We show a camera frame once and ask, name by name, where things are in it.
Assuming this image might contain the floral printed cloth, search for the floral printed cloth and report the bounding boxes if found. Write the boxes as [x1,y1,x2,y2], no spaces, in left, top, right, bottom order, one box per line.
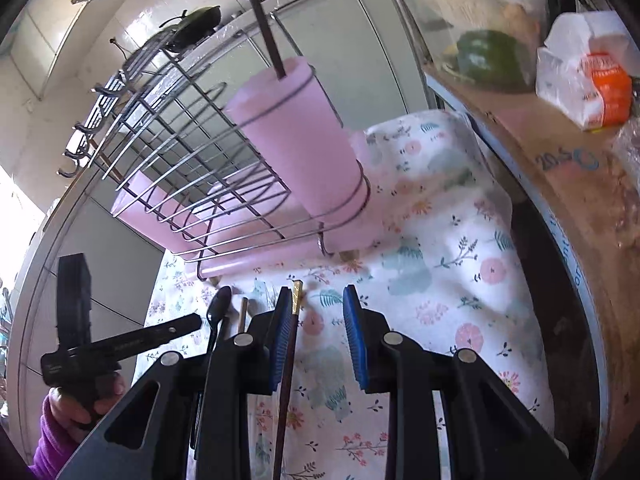
[145,110,557,480]

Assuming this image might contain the brown cardboard sheet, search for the brown cardboard sheet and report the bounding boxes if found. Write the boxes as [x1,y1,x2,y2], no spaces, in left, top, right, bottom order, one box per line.
[424,60,640,411]

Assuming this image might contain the person's left hand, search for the person's left hand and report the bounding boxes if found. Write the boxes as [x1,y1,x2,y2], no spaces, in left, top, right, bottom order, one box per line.
[47,371,129,432]

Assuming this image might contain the clear plastic bowl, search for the clear plastic bowl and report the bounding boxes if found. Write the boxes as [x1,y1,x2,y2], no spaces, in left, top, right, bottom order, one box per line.
[394,0,552,95]

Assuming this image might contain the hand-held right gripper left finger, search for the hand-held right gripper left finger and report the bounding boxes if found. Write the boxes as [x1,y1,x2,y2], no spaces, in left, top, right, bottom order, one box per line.
[55,287,296,480]

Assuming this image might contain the black wok with lid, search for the black wok with lid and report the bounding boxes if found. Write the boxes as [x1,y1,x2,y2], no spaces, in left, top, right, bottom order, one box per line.
[159,6,222,50]

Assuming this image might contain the green bell pepper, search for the green bell pepper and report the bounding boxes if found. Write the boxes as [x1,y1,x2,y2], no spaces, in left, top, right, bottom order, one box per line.
[456,30,532,84]

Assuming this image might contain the white orange tissue pack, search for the white orange tissue pack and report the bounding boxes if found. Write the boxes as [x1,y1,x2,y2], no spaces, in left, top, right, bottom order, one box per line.
[536,10,634,132]

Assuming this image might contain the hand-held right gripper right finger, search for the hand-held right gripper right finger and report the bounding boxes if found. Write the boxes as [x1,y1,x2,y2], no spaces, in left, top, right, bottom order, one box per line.
[342,285,583,480]

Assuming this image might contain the person's left forearm purple sleeve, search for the person's left forearm purple sleeve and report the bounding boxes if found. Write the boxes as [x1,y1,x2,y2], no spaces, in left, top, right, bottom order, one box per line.
[27,394,96,480]

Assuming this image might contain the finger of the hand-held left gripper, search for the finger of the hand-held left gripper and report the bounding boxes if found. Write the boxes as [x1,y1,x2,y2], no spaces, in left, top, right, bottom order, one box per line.
[56,254,94,351]
[112,312,202,361]

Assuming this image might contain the metal wire dish rack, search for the metal wire dish rack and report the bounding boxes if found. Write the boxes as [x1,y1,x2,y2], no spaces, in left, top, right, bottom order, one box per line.
[57,10,373,281]

